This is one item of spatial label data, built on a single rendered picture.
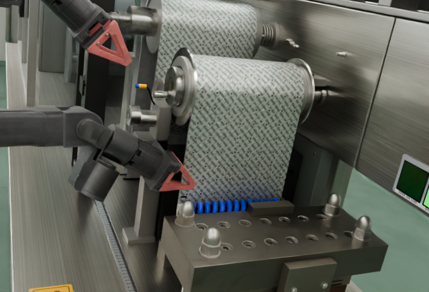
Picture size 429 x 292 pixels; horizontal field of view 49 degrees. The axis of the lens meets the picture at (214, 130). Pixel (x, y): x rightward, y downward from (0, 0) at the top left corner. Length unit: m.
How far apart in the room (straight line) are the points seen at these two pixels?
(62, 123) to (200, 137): 0.26
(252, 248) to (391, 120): 0.34
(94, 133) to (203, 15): 0.44
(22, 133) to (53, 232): 0.35
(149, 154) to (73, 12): 0.27
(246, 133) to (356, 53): 0.27
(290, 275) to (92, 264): 0.38
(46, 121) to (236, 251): 0.37
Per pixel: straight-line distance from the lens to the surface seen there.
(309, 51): 1.11
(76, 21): 0.81
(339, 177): 1.29
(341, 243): 0.92
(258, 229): 0.89
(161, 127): 0.92
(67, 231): 1.06
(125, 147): 0.81
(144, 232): 1.03
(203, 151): 0.89
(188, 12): 1.07
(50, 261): 0.98
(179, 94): 0.86
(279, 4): 1.24
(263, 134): 0.93
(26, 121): 0.76
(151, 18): 1.09
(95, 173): 0.81
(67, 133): 0.77
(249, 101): 0.89
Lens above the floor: 1.46
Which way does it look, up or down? 18 degrees down
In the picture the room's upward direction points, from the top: 9 degrees clockwise
